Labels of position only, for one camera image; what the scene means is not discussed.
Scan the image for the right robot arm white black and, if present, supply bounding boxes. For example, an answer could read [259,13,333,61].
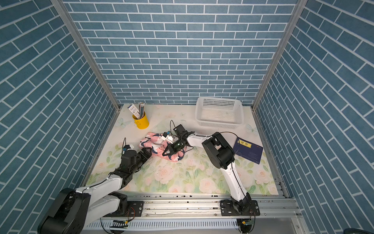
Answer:
[161,125,252,208]

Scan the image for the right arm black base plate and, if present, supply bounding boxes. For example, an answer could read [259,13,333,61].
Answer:
[220,199,261,216]

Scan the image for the white slotted cable duct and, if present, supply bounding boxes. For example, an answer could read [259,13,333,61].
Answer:
[83,218,238,231]

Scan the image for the aluminium mounting rail frame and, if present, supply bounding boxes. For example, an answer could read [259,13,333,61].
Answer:
[102,194,308,234]

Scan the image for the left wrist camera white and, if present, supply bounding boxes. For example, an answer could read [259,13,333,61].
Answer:
[122,144,134,152]

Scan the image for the pens in cup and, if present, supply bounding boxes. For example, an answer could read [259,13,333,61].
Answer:
[139,102,145,119]

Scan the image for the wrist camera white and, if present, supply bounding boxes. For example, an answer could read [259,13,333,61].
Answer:
[161,131,175,143]
[122,144,134,152]

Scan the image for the dark blue booklet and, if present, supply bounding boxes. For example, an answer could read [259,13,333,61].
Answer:
[233,137,264,164]

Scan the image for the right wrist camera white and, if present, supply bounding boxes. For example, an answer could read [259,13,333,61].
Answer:
[161,131,175,143]

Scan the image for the white plastic mesh basket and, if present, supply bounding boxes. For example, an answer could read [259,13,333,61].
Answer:
[195,97,244,129]

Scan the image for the floral table mat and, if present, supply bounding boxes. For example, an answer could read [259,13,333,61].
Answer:
[87,105,279,195]

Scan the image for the yellow pen cup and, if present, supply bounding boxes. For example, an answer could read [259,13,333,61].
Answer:
[132,113,149,130]

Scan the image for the white paper card in cup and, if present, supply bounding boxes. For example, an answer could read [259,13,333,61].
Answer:
[128,104,141,119]

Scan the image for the pink shark print shorts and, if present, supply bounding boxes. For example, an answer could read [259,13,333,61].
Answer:
[139,132,187,162]

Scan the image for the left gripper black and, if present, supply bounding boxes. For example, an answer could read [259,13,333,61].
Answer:
[129,146,152,175]

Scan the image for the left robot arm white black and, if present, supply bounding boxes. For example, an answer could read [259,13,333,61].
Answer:
[38,146,152,234]

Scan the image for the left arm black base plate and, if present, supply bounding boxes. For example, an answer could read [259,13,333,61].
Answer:
[107,201,144,218]

